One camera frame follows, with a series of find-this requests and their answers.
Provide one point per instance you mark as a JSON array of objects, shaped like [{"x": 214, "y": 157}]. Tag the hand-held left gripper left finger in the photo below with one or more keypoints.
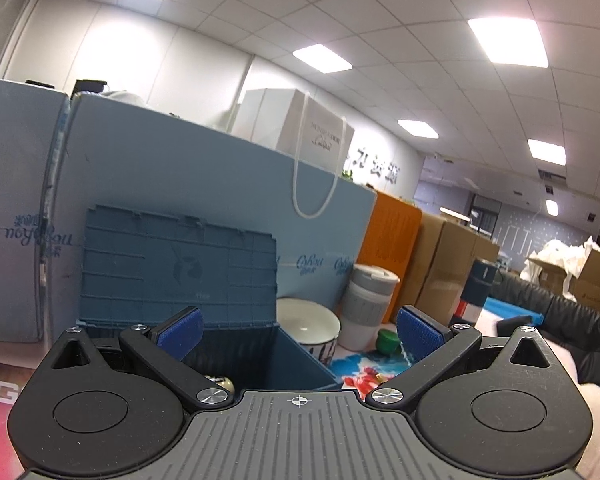
[{"x": 180, "y": 332}]

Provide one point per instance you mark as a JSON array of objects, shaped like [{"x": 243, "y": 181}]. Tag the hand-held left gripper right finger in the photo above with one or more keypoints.
[{"x": 420, "y": 332}]

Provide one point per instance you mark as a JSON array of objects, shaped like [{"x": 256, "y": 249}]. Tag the blue plastic storage box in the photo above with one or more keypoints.
[{"x": 180, "y": 260}]

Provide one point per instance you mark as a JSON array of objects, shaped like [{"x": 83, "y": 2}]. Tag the white bowl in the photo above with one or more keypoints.
[{"x": 307, "y": 325}]

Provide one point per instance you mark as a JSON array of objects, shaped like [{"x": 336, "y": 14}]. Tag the green round lid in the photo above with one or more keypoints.
[{"x": 387, "y": 341}]

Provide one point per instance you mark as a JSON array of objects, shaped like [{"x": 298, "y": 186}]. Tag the grey ribbed cup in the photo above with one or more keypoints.
[{"x": 367, "y": 305}]

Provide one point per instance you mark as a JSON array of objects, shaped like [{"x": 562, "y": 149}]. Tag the small metal object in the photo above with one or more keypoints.
[{"x": 222, "y": 384}]

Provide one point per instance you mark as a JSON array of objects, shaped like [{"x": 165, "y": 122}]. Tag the colourful printed mat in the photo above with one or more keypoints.
[{"x": 360, "y": 370}]

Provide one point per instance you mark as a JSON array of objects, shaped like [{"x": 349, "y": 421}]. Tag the brown cardboard box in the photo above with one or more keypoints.
[
  {"x": 432, "y": 260},
  {"x": 472, "y": 247}
]

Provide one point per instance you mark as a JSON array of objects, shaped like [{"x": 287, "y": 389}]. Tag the navy blue bottle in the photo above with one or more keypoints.
[{"x": 477, "y": 285}]

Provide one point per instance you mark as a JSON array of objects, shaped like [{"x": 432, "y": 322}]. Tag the orange box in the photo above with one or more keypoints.
[{"x": 392, "y": 245}]

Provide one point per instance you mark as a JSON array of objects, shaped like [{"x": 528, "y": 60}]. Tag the blue foam block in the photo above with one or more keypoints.
[{"x": 510, "y": 310}]

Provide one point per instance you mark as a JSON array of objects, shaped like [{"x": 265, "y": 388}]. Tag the black leather sofa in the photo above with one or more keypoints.
[{"x": 555, "y": 310}]

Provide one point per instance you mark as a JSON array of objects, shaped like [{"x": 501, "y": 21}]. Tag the large blue foam board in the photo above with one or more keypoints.
[{"x": 190, "y": 160}]

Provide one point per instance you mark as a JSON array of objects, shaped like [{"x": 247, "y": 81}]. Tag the green plant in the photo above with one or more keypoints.
[{"x": 349, "y": 174}]

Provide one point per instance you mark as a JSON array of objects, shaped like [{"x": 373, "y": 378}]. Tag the open cardboard box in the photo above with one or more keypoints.
[{"x": 590, "y": 275}]

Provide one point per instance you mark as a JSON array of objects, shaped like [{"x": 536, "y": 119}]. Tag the ceiling light panel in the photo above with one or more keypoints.
[
  {"x": 546, "y": 151},
  {"x": 417, "y": 127},
  {"x": 322, "y": 57},
  {"x": 551, "y": 206},
  {"x": 507, "y": 42}
]

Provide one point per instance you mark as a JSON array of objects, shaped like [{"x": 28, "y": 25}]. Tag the red mat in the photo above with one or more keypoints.
[{"x": 0, "y": 410}]

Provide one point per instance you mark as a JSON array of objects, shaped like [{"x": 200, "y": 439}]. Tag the white cloth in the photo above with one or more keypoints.
[{"x": 125, "y": 98}]

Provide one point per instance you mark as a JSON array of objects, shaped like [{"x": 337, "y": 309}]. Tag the white paper bag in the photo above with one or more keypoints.
[{"x": 295, "y": 120}]

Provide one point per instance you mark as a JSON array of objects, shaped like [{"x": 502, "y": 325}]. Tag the black monitor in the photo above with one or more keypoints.
[{"x": 90, "y": 86}]

